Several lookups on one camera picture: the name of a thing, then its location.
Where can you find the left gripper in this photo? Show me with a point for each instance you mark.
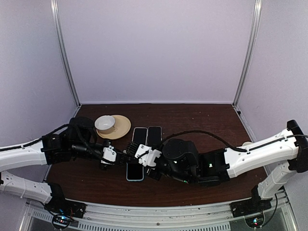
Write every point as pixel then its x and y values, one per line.
pixel 120 159

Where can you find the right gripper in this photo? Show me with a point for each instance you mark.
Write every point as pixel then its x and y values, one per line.
pixel 152 174

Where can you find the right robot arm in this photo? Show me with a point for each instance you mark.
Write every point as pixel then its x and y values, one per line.
pixel 180 160

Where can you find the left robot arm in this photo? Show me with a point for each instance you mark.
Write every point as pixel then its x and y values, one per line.
pixel 77 139

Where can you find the phone in blue case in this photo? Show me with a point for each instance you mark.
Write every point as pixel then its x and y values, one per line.
pixel 134 172

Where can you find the phone in pink case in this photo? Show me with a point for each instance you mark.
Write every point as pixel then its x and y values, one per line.
pixel 140 135

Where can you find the phone in clear grey case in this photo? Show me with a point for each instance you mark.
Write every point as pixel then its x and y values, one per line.
pixel 154 135

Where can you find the beige saucer plate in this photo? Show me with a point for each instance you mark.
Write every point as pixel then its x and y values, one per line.
pixel 120 129

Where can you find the white ceramic cup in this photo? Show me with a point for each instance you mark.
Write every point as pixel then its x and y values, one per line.
pixel 104 122

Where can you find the left round status board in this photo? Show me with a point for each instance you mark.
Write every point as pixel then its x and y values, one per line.
pixel 60 221

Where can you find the round status board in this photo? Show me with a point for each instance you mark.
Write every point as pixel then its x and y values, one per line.
pixel 254 221
pixel 60 221

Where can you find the cream ribbed mug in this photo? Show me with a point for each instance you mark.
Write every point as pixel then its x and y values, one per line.
pixel 247 143

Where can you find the right round status board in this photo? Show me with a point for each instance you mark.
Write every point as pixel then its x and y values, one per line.
pixel 254 221

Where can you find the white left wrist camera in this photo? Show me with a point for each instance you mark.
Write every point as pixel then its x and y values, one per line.
pixel 110 155

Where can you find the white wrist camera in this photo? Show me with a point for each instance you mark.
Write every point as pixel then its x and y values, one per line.
pixel 146 156
pixel 110 155

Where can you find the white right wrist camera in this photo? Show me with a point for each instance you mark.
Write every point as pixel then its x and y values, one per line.
pixel 146 156

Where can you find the front aluminium rail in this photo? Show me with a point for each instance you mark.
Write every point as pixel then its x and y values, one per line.
pixel 211 217

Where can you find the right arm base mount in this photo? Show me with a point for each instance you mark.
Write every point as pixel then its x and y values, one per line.
pixel 248 207

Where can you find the left aluminium frame post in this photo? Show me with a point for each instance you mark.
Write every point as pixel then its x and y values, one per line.
pixel 63 53

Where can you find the aluminium frame post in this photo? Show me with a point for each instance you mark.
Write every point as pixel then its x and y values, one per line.
pixel 63 53
pixel 249 51

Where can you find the right aluminium frame post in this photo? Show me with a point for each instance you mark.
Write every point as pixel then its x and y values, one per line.
pixel 249 51

